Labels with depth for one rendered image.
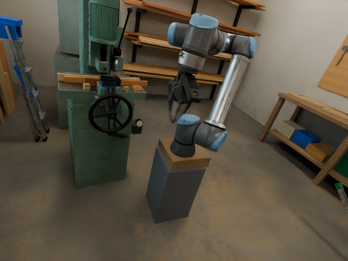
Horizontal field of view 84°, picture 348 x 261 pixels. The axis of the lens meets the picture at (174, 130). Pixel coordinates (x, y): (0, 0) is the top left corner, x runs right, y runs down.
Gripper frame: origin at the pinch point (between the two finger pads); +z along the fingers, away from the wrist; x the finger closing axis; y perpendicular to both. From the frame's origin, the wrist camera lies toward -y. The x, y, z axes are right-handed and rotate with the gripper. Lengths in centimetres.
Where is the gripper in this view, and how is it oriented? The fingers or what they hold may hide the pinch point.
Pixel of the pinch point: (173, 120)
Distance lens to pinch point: 74.3
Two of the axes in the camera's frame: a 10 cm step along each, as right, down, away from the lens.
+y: -3.6, -4.6, 8.1
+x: -8.8, -1.2, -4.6
